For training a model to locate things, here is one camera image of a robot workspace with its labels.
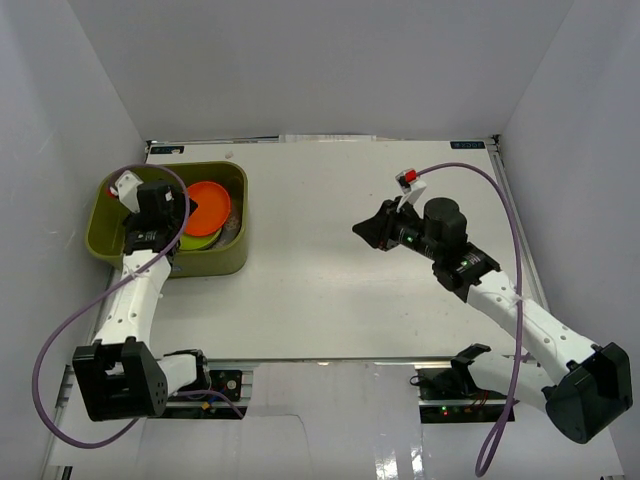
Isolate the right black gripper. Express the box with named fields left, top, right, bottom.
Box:
left=352, top=197, right=442, bottom=263

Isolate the lime green round plate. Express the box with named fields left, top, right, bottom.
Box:
left=179, top=229, right=222, bottom=251

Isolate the orange round plate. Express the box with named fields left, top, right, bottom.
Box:
left=185, top=181, right=231, bottom=237

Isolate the grey deer snowflake plate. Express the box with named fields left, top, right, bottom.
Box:
left=212, top=201, right=242, bottom=249

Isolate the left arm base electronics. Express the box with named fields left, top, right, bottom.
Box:
left=160, top=368, right=253, bottom=420

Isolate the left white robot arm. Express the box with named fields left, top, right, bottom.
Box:
left=72, top=171, right=212, bottom=421

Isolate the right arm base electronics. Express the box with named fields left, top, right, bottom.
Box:
left=409, top=366, right=506, bottom=425

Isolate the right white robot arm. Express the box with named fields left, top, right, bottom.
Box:
left=352, top=197, right=633, bottom=444

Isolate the olive green plastic bin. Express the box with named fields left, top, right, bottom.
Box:
left=85, top=161, right=249, bottom=278

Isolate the blue label sticker left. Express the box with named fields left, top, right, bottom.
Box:
left=149, top=145, right=185, bottom=155

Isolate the blue label sticker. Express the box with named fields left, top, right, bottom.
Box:
left=149, top=145, right=185, bottom=155
left=450, top=141, right=486, bottom=150

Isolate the blue label sticker right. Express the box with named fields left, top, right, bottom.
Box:
left=450, top=141, right=486, bottom=150

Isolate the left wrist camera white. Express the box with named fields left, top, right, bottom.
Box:
left=107, top=170, right=143, bottom=213

